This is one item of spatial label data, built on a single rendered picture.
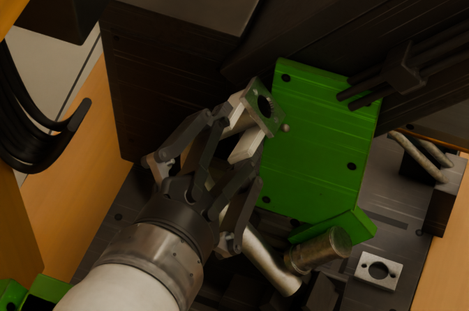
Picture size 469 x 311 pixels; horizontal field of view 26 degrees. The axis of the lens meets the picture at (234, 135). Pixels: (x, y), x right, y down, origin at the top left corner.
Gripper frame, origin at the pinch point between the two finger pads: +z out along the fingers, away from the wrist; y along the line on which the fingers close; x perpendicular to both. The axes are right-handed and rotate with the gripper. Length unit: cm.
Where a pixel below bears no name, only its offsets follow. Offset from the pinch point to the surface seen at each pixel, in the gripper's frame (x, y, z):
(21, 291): 21.4, 0.2, -18.7
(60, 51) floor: 128, -10, 116
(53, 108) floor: 126, -18, 99
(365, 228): -1.8, -19.2, 4.3
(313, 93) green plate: -6.6, -1.7, 4.4
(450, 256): 1.8, -37.8, 20.5
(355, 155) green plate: -6.3, -10.2, 4.5
